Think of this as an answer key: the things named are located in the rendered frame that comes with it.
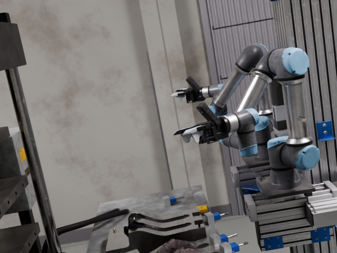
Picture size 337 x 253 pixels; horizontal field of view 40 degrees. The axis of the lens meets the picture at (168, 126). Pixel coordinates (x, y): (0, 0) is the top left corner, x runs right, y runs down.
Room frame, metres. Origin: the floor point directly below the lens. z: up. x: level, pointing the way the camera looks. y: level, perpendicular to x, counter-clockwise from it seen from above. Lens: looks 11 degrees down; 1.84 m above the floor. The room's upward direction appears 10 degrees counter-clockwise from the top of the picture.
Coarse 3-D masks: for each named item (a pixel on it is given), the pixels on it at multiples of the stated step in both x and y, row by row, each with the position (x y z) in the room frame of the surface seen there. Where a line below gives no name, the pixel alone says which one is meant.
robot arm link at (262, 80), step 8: (264, 56) 2.05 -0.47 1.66; (264, 64) 2.03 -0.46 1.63; (256, 72) 2.04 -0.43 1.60; (264, 72) 2.03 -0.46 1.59; (256, 80) 2.03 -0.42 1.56; (264, 80) 2.03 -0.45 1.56; (248, 88) 2.03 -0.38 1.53; (256, 88) 2.01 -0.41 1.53; (264, 88) 2.03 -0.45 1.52; (248, 96) 2.01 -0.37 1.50; (256, 96) 2.01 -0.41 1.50; (240, 104) 2.01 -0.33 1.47; (248, 104) 1.99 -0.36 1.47; (256, 104) 2.01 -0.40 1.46; (224, 144) 1.98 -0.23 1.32
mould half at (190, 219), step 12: (156, 216) 2.34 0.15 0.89; (168, 216) 2.34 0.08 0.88; (192, 216) 2.26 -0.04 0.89; (120, 228) 2.35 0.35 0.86; (132, 228) 2.14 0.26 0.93; (144, 228) 2.14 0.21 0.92; (180, 228) 2.15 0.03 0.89; (192, 228) 2.12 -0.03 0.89; (204, 228) 2.11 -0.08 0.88; (108, 240) 2.22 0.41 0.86; (120, 240) 2.19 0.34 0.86; (132, 240) 2.11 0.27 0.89; (144, 240) 2.11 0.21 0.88; (156, 240) 2.11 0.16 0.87; (168, 240) 2.11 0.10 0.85; (192, 240) 2.11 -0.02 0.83; (108, 252) 2.10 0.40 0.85; (120, 252) 2.10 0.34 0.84; (144, 252) 2.11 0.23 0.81
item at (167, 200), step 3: (162, 198) 2.74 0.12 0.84; (165, 198) 2.70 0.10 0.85; (168, 198) 2.70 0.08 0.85; (171, 198) 2.72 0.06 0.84; (174, 198) 2.71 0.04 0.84; (177, 198) 2.73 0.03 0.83; (180, 198) 2.73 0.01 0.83; (165, 201) 2.70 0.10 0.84; (168, 201) 2.70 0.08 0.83; (171, 201) 2.70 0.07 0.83; (174, 201) 2.71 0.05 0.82; (165, 204) 2.69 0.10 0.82; (168, 204) 2.70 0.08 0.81
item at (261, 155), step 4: (260, 144) 2.54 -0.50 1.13; (264, 144) 2.53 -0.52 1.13; (260, 148) 2.54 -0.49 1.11; (264, 148) 2.53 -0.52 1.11; (260, 152) 2.53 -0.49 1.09; (264, 152) 2.52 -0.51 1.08; (252, 156) 2.56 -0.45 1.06; (256, 156) 2.55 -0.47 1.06; (260, 156) 2.53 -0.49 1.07; (264, 156) 2.52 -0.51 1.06; (268, 156) 2.52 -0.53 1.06; (256, 160) 2.54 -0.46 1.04; (260, 160) 2.52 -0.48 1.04; (264, 160) 2.52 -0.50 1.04
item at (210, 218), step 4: (208, 212) 2.36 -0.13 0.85; (216, 212) 2.38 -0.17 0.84; (228, 212) 2.37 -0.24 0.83; (208, 216) 2.32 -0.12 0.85; (212, 216) 2.32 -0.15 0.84; (216, 216) 2.33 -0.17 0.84; (220, 216) 2.34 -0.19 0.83; (208, 220) 2.32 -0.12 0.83; (212, 220) 2.32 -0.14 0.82; (208, 224) 2.32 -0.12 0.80
